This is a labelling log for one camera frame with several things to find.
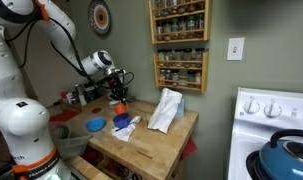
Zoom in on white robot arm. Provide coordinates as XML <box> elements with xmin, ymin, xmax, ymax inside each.
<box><xmin>0</xmin><ymin>0</ymin><xmax>124</xmax><ymax>180</ymax></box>

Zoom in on wooden spice rack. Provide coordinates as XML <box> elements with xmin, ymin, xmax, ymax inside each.
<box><xmin>153</xmin><ymin>48</ymin><xmax>209</xmax><ymax>93</ymax></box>
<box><xmin>149</xmin><ymin>0</ymin><xmax>212</xmax><ymax>44</ymax></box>

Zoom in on white light switch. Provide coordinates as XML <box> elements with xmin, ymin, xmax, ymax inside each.
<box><xmin>227</xmin><ymin>38</ymin><xmax>245</xmax><ymax>61</ymax></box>

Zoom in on blue kettle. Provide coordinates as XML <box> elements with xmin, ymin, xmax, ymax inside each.
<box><xmin>246</xmin><ymin>129</ymin><xmax>303</xmax><ymax>180</ymax></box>

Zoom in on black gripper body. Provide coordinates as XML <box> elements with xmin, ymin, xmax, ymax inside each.
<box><xmin>105</xmin><ymin>68</ymin><xmax>128</xmax><ymax>100</ymax></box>

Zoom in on decorative wall plate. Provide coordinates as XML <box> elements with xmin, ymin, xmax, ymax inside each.
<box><xmin>88</xmin><ymin>0</ymin><xmax>111</xmax><ymax>36</ymax></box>

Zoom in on lower wooden spice rack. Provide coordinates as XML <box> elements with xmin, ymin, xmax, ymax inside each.
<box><xmin>153</xmin><ymin>48</ymin><xmax>209</xmax><ymax>93</ymax></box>

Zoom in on orange bowl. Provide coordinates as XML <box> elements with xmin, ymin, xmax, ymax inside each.
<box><xmin>114</xmin><ymin>103</ymin><xmax>127</xmax><ymax>115</ymax></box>

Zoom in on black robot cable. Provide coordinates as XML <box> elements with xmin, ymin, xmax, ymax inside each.
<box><xmin>4</xmin><ymin>18</ymin><xmax>135</xmax><ymax>88</ymax></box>

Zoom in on clear plastic container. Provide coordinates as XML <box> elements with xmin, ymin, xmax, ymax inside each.
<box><xmin>49</xmin><ymin>122</ymin><xmax>92</xmax><ymax>159</ymax></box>

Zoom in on wooden spice tray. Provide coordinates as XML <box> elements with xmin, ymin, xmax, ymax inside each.
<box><xmin>61</xmin><ymin>96</ymin><xmax>109</xmax><ymax>112</ymax></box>

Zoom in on white stove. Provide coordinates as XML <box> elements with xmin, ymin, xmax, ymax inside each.
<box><xmin>227</xmin><ymin>88</ymin><xmax>303</xmax><ymax>180</ymax></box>

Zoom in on light blue bowl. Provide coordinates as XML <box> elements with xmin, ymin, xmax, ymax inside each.
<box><xmin>86</xmin><ymin>117</ymin><xmax>106</xmax><ymax>132</ymax></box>

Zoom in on red hanging cloth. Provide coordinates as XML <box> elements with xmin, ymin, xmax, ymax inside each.
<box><xmin>180</xmin><ymin>138</ymin><xmax>197</xmax><ymax>160</ymax></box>

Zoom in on dark blue measuring cup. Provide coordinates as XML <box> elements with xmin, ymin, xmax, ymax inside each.
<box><xmin>113</xmin><ymin>113</ymin><xmax>130</xmax><ymax>128</ymax></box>

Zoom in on small red lid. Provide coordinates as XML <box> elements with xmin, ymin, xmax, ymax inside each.
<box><xmin>91</xmin><ymin>107</ymin><xmax>102</xmax><ymax>113</ymax></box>

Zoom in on red silicone mat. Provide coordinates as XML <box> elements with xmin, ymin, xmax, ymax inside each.
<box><xmin>49</xmin><ymin>110</ymin><xmax>78</xmax><ymax>122</ymax></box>

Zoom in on crumpled white paper towel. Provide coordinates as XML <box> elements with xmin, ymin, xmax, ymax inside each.
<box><xmin>111</xmin><ymin>116</ymin><xmax>141</xmax><ymax>142</ymax></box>

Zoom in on upper wooden spice rack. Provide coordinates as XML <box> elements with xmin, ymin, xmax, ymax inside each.
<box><xmin>149</xmin><ymin>0</ymin><xmax>212</xmax><ymax>44</ymax></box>

